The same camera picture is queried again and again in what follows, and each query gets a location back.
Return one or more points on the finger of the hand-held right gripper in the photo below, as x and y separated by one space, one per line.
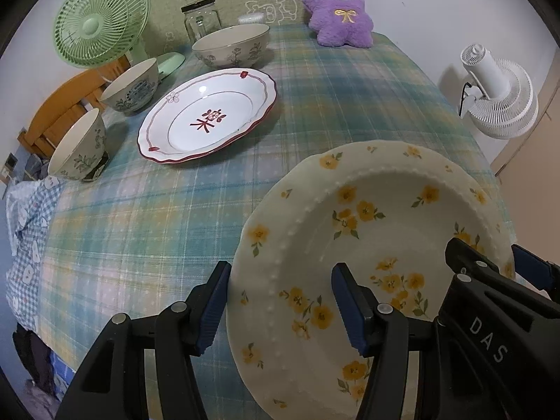
531 267
474 260

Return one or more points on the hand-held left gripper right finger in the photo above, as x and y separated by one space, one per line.
350 310

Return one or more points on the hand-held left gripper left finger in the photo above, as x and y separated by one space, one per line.
214 310

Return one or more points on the yellow floral cream plate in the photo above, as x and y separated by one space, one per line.
385 170

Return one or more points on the red rimmed white plate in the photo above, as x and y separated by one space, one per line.
210 105

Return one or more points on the small floral bowl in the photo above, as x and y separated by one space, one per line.
78 148

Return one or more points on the blue patterned bowl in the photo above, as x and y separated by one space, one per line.
131 92

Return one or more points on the large floral bowl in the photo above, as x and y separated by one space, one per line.
232 50

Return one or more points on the plaid tablecloth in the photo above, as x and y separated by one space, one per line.
175 227

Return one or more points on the dark cloth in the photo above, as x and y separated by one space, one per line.
35 358

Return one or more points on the blue gingham cloth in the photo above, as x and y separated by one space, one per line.
30 236

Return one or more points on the grey cloth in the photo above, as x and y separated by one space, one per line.
36 168

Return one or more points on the purple plush bunny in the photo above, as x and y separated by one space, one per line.
341 13

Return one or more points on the glass jar with black lid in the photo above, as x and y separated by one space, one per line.
201 19

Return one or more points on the cotton swab container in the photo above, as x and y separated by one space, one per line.
251 19

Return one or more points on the green desk fan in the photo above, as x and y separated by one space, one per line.
94 24

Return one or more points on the white wall fan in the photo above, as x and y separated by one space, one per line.
494 92

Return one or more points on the wooden bed frame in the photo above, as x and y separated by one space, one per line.
57 105

